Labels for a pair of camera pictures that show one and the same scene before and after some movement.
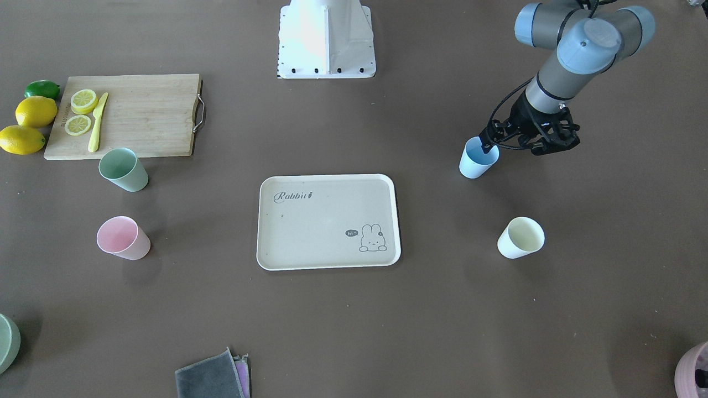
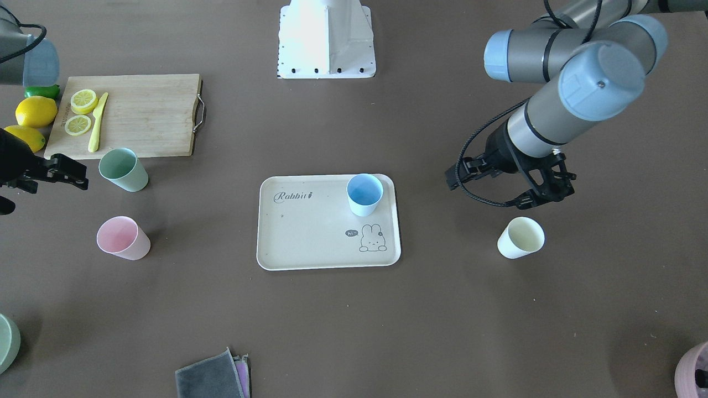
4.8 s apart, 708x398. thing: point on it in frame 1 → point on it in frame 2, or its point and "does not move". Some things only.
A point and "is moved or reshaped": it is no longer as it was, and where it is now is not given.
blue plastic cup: (474, 163) is moved or reshaped
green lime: (42, 87) does not move
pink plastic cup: (120, 235) does not move
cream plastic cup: (521, 236) does not move
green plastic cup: (121, 166) does not move
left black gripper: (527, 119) → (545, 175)
